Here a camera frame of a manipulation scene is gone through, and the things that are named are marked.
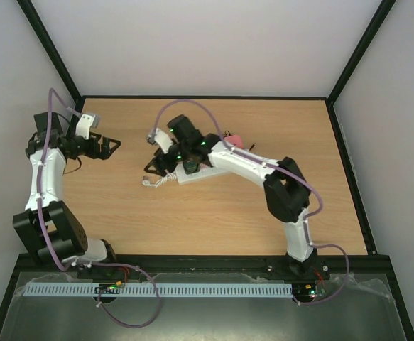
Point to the white power strip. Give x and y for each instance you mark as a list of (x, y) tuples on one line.
[(203, 173)]

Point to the dark green plug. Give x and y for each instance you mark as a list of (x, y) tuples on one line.
[(190, 167)]

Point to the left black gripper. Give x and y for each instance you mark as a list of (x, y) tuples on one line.
[(106, 153)]

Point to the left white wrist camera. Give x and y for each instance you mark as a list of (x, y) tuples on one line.
[(86, 122)]

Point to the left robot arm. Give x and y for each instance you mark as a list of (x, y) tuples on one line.
[(48, 229)]

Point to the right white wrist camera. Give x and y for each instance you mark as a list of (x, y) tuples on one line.
[(158, 137)]

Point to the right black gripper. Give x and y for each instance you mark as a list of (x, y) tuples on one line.
[(162, 160)]

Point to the pink folding socket plug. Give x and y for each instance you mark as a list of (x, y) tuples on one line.
[(234, 140)]

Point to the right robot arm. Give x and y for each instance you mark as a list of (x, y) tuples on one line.
[(286, 191)]

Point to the light blue cable duct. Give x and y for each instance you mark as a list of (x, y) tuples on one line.
[(163, 290)]

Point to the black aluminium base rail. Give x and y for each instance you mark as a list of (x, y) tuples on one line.
[(268, 267)]

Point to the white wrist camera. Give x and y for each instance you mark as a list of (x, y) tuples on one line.
[(158, 137), (86, 122)]

